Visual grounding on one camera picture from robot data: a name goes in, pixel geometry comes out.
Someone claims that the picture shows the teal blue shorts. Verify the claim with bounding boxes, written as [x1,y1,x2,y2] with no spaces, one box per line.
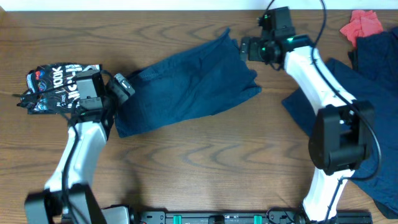
[115,29,262,138]

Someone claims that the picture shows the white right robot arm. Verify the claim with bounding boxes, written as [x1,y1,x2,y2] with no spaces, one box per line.
[239,35,377,223]

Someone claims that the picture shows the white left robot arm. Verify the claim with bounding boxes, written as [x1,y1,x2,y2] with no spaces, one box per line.
[24,70,135,223]

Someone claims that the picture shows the black printed folded shirt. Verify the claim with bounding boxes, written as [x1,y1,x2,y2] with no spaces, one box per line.
[17,62,102,114]

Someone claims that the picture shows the red crumpled cloth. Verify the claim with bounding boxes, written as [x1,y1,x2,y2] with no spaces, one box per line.
[340,10,384,48]

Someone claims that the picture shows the dark navy garment pile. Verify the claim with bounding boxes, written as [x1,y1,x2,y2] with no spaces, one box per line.
[281,26,398,220]

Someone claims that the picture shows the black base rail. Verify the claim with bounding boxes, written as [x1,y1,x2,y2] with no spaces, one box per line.
[102,205,374,224]

